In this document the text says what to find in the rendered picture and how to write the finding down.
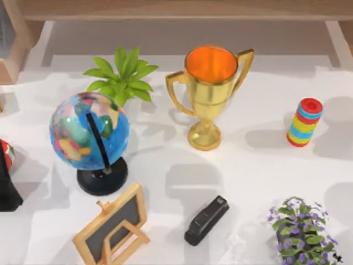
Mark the gold trophy cup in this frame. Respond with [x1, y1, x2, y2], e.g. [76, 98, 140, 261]
[165, 46, 255, 152]

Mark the green leafy potted plant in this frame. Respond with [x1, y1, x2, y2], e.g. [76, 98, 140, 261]
[83, 46, 159, 108]

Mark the black stapler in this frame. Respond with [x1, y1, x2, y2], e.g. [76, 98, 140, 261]
[184, 195, 230, 247]

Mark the globe on black stand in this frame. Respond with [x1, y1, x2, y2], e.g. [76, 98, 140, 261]
[49, 92, 131, 197]

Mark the wooden framed blackboard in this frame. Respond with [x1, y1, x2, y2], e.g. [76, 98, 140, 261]
[72, 182, 151, 265]

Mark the wooden shelf unit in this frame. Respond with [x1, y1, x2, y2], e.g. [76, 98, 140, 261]
[0, 0, 353, 85]

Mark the stack of coloured rings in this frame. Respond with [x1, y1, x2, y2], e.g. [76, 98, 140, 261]
[286, 98, 324, 149]

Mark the purple flowering potted plant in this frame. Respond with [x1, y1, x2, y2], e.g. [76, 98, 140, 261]
[267, 196, 343, 265]

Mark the red white green ball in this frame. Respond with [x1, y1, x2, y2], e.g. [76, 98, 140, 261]
[0, 139, 17, 176]

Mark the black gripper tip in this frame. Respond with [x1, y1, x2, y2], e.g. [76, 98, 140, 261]
[0, 143, 24, 213]

